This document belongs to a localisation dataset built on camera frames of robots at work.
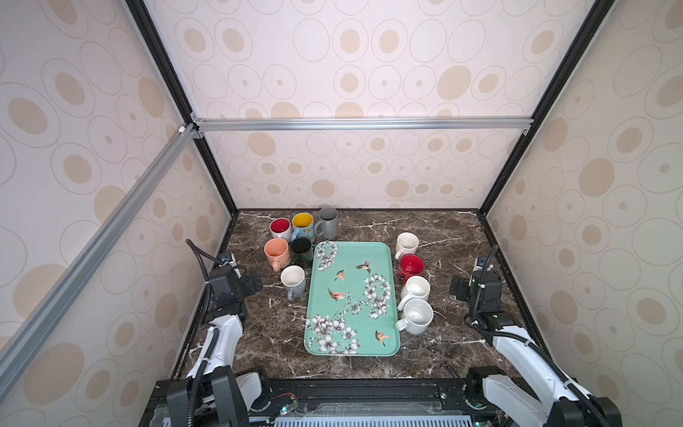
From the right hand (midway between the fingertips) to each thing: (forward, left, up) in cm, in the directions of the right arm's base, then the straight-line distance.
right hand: (485, 280), depth 84 cm
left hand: (-1, +76, +3) cm, 77 cm away
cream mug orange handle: (+12, +71, -5) cm, 72 cm away
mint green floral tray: (-4, +42, -11) cm, 44 cm away
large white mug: (+2, +20, -10) cm, 22 cm away
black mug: (+11, +61, -3) cm, 63 cm away
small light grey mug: (+1, +63, -4) cm, 63 cm away
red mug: (+10, +21, -7) cm, 24 cm away
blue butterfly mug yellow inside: (+22, +62, 0) cm, 66 cm away
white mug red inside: (+22, +72, -2) cm, 75 cm away
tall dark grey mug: (+25, +54, -3) cm, 59 cm away
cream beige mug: (-8, +20, -10) cm, 24 cm away
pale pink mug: (+19, +22, -5) cm, 30 cm away
